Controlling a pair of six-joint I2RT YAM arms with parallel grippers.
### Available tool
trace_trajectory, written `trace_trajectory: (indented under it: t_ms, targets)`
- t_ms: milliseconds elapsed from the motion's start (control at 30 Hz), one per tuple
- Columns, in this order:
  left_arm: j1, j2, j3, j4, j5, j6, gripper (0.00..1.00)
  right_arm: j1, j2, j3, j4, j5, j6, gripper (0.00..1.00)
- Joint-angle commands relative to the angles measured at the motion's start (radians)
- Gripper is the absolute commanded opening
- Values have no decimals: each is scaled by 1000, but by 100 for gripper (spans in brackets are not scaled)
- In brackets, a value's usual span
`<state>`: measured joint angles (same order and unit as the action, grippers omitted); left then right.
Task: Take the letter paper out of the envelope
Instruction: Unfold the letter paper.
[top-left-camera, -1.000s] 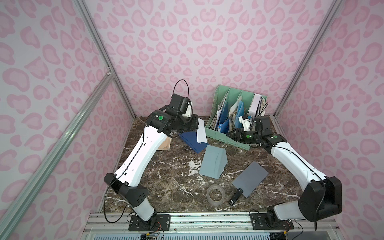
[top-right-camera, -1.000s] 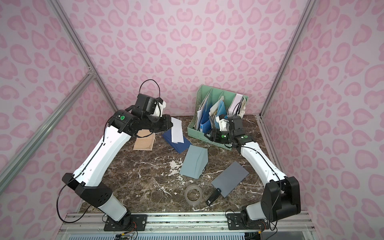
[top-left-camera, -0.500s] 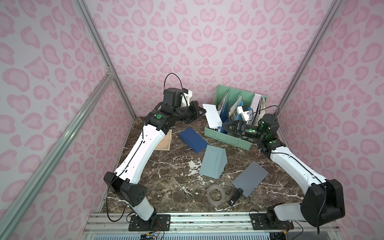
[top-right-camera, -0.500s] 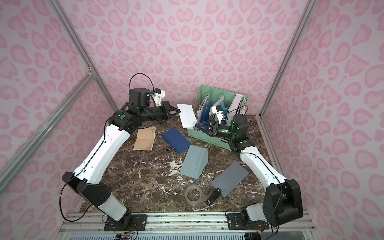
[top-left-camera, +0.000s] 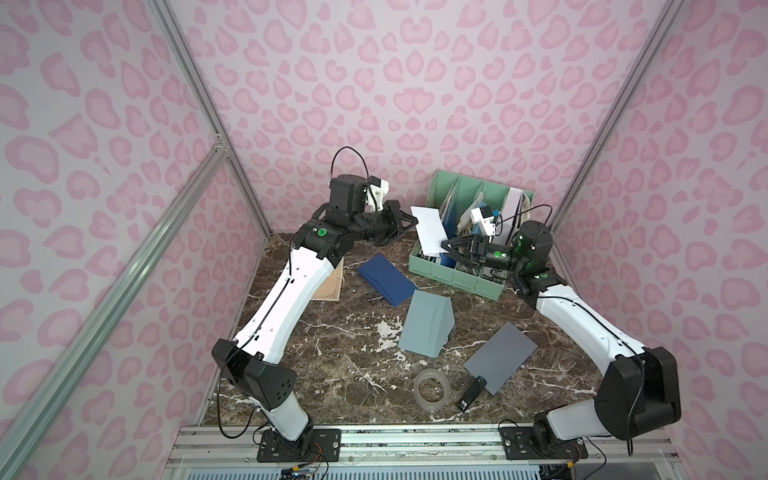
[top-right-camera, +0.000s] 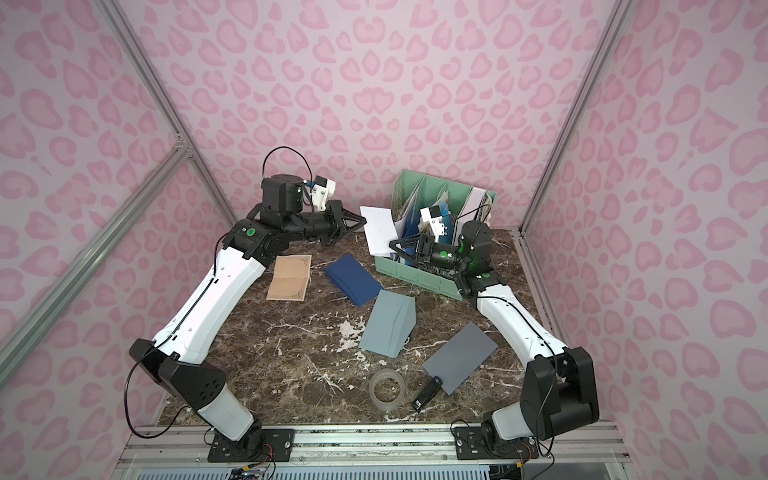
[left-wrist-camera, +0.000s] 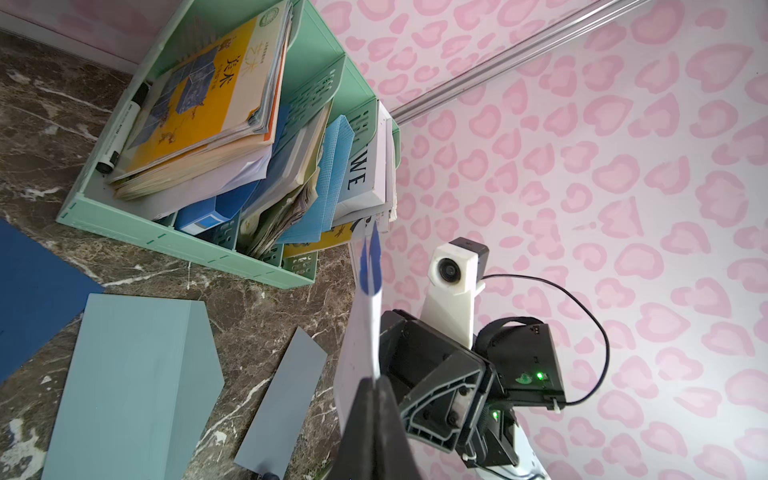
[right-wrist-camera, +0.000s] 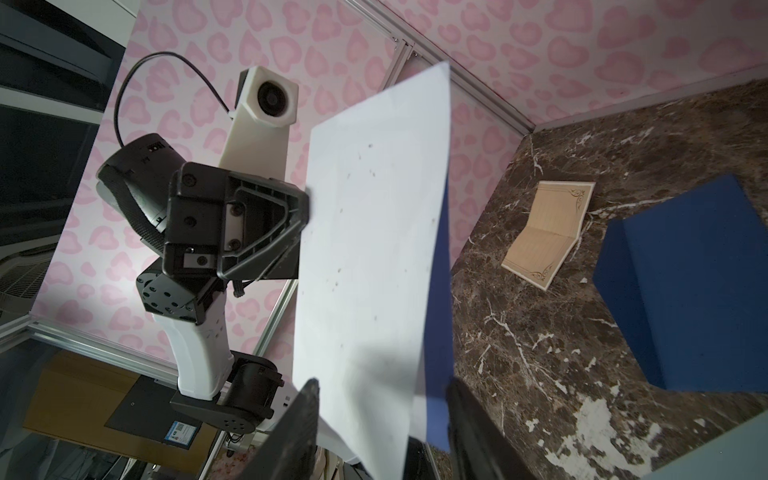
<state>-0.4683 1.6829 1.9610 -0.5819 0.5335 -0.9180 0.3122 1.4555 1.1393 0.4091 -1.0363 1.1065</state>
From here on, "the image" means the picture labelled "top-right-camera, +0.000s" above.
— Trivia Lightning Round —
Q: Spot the small black stapler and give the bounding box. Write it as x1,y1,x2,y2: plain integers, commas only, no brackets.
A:
411,376,443,413

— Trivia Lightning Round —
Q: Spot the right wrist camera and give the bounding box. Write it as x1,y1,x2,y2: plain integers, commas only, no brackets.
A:
419,205,447,243

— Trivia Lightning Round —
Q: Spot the white letter paper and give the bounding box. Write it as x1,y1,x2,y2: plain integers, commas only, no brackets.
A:
360,206,399,257

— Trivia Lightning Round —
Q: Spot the light blue envelope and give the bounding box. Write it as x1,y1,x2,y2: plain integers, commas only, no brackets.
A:
359,290,416,358

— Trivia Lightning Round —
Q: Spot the grey envelope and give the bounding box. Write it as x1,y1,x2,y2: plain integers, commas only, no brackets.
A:
423,323,498,395

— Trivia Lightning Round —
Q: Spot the cream letter paper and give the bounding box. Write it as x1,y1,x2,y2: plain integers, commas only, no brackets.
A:
267,255,312,301

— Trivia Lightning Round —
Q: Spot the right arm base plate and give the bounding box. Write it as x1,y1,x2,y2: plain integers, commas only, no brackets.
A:
449,421,539,463

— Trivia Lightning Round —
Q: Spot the aluminium rail front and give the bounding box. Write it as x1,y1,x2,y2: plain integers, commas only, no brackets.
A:
117,421,630,469

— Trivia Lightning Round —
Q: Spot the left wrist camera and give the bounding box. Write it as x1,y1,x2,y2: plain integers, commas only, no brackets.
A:
307,176,336,211

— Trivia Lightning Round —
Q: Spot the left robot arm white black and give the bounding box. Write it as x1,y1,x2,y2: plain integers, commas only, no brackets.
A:
129,174,366,449

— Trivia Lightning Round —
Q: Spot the dark blue envelope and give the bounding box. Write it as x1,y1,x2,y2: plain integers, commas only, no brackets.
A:
325,254,383,307

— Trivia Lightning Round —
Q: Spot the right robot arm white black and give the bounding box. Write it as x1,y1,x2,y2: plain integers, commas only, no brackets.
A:
389,220,600,448

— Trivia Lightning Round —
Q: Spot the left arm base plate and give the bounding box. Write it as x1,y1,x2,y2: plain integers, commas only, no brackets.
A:
207,427,296,463

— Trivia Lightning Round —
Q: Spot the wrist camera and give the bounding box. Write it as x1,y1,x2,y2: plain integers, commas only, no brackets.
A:
307,176,336,211
419,205,447,243

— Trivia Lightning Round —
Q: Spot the clear tape roll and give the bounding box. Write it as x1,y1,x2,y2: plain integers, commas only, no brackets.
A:
368,368,406,413

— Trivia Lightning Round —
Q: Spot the green file organizer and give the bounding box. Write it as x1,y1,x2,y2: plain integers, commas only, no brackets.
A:
375,170,502,300

